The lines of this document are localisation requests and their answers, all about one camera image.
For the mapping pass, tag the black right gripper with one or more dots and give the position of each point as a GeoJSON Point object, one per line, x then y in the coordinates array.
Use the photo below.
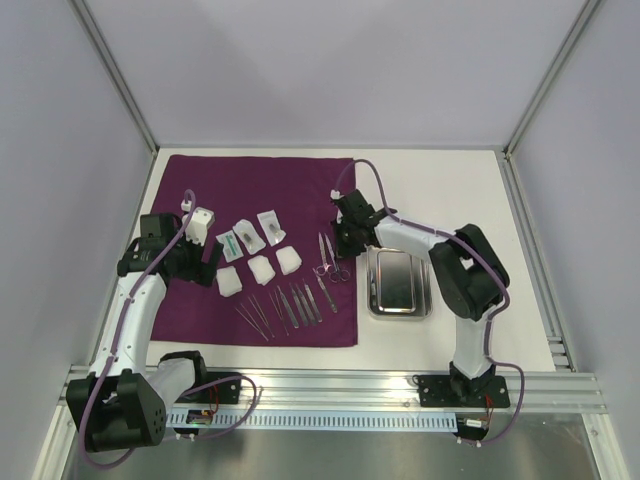
{"type": "Point", "coordinates": [345, 234]}

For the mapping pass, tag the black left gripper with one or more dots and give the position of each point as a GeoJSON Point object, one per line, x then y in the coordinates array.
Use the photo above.
{"type": "Point", "coordinates": [202, 277]}

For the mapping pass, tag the surgical scissors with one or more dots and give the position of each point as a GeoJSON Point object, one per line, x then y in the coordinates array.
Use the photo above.
{"type": "Point", "coordinates": [336, 272]}
{"type": "Point", "coordinates": [323, 268]}

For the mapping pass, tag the stainless steel tray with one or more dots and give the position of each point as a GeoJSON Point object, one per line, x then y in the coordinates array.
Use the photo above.
{"type": "Point", "coordinates": [398, 286]}

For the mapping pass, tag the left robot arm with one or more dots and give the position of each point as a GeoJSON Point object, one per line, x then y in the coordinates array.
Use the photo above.
{"type": "Point", "coordinates": [119, 405]}

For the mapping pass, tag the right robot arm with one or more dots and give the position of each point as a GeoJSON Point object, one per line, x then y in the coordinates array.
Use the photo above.
{"type": "Point", "coordinates": [471, 278]}

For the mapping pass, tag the green white sachet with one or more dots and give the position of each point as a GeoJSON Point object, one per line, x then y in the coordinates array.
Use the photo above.
{"type": "Point", "coordinates": [232, 249]}

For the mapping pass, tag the left gauze pad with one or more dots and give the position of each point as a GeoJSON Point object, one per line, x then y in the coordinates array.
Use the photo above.
{"type": "Point", "coordinates": [229, 282]}

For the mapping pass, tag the gauze pad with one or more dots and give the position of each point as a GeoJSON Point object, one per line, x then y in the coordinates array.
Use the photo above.
{"type": "Point", "coordinates": [229, 282]}
{"type": "Point", "coordinates": [289, 260]}
{"type": "Point", "coordinates": [261, 269]}

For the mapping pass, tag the middle blister packet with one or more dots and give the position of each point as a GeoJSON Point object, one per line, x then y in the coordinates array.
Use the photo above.
{"type": "Point", "coordinates": [246, 232]}

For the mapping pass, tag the blister packet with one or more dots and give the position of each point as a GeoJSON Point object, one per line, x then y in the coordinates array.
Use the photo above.
{"type": "Point", "coordinates": [271, 227]}
{"type": "Point", "coordinates": [246, 232]}

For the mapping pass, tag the middle gauze pad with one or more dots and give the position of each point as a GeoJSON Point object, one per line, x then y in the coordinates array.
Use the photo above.
{"type": "Point", "coordinates": [261, 269]}

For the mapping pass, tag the purple cloth mat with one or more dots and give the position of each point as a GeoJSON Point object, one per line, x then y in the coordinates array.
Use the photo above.
{"type": "Point", "coordinates": [235, 188]}

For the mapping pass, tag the right blister packet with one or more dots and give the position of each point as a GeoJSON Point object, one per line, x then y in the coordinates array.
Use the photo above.
{"type": "Point", "coordinates": [271, 227]}

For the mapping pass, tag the right gauze pad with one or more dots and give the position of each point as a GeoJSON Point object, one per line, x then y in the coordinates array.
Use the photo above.
{"type": "Point", "coordinates": [289, 260]}

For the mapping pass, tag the steel tweezers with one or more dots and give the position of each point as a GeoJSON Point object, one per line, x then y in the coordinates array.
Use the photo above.
{"type": "Point", "coordinates": [277, 307]}
{"type": "Point", "coordinates": [245, 314]}
{"type": "Point", "coordinates": [261, 314]}

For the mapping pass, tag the leftmost steel tweezers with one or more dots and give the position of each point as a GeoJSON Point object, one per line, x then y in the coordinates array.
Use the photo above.
{"type": "Point", "coordinates": [245, 314]}

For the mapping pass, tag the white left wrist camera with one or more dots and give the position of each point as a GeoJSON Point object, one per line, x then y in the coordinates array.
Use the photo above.
{"type": "Point", "coordinates": [199, 225]}

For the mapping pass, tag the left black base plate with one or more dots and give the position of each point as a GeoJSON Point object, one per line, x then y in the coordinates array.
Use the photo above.
{"type": "Point", "coordinates": [224, 393]}

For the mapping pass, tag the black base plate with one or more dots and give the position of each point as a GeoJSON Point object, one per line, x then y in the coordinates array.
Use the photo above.
{"type": "Point", "coordinates": [435, 392]}
{"type": "Point", "coordinates": [224, 393]}

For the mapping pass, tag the front aluminium rail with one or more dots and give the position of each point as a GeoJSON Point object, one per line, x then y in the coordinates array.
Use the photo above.
{"type": "Point", "coordinates": [366, 390]}

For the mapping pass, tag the slotted cable duct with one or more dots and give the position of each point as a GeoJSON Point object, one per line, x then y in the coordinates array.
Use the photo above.
{"type": "Point", "coordinates": [184, 418]}

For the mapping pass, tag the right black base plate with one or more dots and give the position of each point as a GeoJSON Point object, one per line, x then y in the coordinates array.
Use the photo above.
{"type": "Point", "coordinates": [435, 392]}

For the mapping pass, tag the right aluminium side rail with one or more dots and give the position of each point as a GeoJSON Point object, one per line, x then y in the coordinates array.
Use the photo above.
{"type": "Point", "coordinates": [552, 318]}

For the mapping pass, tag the left aluminium frame post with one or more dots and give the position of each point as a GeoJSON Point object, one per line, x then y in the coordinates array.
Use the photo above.
{"type": "Point", "coordinates": [99, 43]}

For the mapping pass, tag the aluminium frame post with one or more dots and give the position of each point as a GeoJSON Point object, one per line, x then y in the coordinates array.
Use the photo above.
{"type": "Point", "coordinates": [99, 43]}
{"type": "Point", "coordinates": [552, 74]}

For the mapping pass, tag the right aluminium frame post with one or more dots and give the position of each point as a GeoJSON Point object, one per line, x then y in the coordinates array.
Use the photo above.
{"type": "Point", "coordinates": [552, 74]}

